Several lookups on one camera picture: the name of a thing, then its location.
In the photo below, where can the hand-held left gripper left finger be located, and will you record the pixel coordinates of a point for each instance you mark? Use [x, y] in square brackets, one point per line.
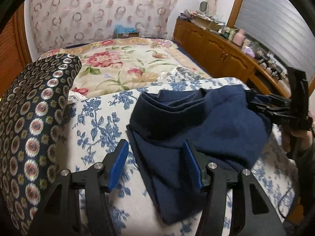
[119, 162]

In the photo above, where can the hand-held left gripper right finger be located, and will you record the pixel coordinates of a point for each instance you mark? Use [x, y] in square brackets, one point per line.
[193, 162]

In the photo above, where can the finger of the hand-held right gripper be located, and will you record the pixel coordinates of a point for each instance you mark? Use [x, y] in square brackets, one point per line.
[273, 115]
[267, 99]

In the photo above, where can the navy blue printed t-shirt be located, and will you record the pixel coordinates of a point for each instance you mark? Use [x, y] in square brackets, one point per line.
[196, 127]

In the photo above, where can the person's right forearm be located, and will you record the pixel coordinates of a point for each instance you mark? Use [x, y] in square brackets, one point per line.
[307, 177]

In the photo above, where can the person's right hand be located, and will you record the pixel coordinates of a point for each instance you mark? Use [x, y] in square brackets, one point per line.
[307, 140]

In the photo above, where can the blue floral white bedsheet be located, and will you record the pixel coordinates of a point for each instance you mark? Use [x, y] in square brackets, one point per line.
[98, 127]

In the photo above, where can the pink bottle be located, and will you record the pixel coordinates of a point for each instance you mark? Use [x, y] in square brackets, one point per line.
[238, 38]

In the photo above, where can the row of small cosmetic bottles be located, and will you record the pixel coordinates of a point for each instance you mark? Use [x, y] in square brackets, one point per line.
[226, 34]

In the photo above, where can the wooden sideboard cabinet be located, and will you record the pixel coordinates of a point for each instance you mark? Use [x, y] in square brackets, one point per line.
[209, 44]

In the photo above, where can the cardboard box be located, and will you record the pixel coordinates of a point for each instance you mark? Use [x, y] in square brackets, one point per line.
[209, 23]

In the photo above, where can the red-flowered cream blanket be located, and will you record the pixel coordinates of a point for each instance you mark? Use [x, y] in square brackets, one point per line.
[118, 66]

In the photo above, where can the dark medallion-patterned cushion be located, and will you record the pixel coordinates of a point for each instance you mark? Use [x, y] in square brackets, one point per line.
[29, 127]

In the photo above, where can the small desk fan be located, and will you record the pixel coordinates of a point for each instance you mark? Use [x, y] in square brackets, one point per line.
[203, 7]

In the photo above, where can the pile of folded fabrics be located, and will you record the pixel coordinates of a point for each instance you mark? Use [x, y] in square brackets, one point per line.
[190, 15]

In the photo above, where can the wooden louvered wardrobe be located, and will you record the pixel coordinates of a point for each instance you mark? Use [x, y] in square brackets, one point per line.
[12, 54]

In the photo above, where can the circle-patterned sheer curtain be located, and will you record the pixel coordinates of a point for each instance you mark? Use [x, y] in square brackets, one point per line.
[86, 12]

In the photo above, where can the wooden window frame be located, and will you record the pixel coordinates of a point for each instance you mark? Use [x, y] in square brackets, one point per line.
[236, 3]

